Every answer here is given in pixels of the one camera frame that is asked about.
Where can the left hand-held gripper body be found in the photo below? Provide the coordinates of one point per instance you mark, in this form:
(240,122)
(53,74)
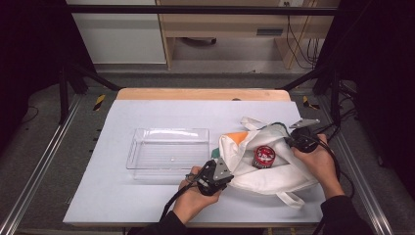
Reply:
(212,181)

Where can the white printed tote bag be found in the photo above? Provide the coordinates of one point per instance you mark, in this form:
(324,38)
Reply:
(261,182)

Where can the person's left hand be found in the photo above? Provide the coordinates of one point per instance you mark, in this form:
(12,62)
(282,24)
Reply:
(191,202)

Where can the black metal stand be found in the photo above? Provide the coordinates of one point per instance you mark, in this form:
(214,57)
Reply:
(335,98)
(63,98)

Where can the aluminium rail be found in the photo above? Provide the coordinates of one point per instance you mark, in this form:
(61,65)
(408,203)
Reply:
(36,169)
(362,182)

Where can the white cabinet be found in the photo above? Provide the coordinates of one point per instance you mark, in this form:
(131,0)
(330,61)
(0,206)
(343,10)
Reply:
(120,39)

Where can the light wooden desk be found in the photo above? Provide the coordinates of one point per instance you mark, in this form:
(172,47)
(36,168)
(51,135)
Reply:
(221,24)

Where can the white table mat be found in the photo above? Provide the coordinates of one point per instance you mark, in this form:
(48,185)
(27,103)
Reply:
(130,202)

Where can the person's right hand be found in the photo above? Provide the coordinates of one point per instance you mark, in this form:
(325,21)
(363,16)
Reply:
(321,166)

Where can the yellow black tape marker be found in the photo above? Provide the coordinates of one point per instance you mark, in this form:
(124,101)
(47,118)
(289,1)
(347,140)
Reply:
(308,103)
(99,102)

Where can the clear plastic container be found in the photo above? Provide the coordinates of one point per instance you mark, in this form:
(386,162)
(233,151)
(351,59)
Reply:
(169,153)

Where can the black curtain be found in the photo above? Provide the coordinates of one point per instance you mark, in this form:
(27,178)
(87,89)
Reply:
(381,65)
(29,49)

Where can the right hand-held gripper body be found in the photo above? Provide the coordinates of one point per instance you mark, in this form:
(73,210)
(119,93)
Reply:
(303,138)

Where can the red round can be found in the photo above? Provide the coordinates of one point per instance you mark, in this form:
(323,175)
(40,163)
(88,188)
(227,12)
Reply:
(264,156)

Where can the black horizontal bar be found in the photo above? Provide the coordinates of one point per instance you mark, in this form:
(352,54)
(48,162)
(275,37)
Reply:
(195,9)

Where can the wooden table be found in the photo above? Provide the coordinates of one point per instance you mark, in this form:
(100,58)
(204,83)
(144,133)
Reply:
(195,94)

